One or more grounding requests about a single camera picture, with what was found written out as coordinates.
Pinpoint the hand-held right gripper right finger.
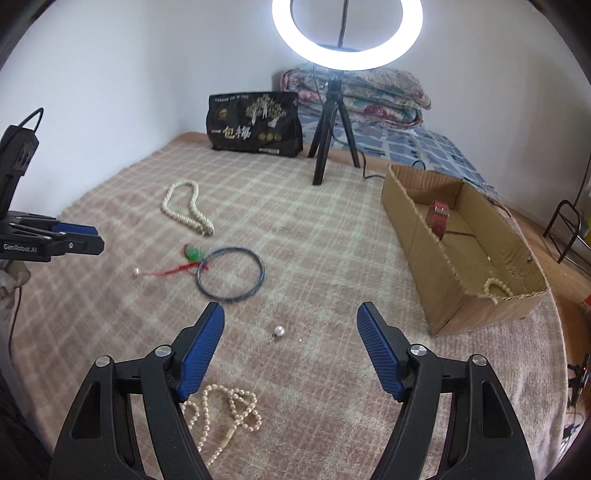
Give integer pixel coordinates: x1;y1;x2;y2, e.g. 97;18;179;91
357;302;536;480

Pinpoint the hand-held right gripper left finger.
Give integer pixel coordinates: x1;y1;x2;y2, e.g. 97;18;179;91
54;302;225;480

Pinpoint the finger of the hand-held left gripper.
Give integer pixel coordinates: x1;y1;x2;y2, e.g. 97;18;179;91
51;233;105;257
9;211;99;238

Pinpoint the cream pearl necklace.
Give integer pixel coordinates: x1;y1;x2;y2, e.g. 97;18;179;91
180;384;262;467

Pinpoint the blue bangle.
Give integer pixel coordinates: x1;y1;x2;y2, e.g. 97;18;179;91
196;248;265;304

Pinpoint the cardboard box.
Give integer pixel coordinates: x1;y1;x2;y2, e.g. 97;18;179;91
381;164;549;337

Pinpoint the red cord green pendant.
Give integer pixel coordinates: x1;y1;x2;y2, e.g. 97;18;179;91
145;244;211;278

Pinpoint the white pearl necklace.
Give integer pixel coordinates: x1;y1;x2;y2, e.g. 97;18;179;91
161;181;216;237

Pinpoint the person's left hand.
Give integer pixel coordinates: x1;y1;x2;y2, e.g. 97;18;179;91
0;262;31;315

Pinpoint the pink plaid blanket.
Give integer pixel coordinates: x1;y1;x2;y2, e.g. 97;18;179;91
9;131;571;480

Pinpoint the small black floor stand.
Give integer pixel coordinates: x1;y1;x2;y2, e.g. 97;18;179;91
567;354;591;408

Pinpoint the black printed bag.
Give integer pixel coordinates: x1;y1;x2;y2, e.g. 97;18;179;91
206;91;304;158

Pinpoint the blue checked bedsheet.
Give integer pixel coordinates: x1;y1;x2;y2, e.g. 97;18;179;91
298;121;502;201

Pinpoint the black tripod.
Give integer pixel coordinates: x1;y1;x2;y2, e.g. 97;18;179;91
307;76;362;186

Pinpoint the black metal clothes rack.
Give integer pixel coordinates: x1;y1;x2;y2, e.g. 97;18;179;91
544;152;591;265

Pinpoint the pink floral folded quilt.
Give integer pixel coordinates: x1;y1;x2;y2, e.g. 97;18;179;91
279;66;433;110

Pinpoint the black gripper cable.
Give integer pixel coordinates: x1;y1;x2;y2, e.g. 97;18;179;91
11;107;44;134

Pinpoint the cream bead bracelet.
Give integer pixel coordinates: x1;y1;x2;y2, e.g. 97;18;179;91
483;278;513;298

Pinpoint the red strap watch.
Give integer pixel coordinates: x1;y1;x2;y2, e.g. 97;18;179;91
426;199;451;241

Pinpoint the white ring light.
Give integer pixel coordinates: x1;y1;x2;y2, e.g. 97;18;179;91
271;0;424;72

